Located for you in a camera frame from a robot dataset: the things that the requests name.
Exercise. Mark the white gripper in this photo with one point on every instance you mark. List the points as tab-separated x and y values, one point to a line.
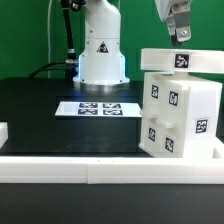
177	13

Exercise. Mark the white cabinet top block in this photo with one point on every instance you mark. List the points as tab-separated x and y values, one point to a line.
182	60

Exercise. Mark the white cabinet door panel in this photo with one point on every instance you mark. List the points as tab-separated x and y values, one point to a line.
152	133
171	116

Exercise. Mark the white cabinet body box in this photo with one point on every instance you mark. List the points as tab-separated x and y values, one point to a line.
201	107

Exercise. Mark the white marker base plate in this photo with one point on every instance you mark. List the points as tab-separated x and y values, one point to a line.
98	109

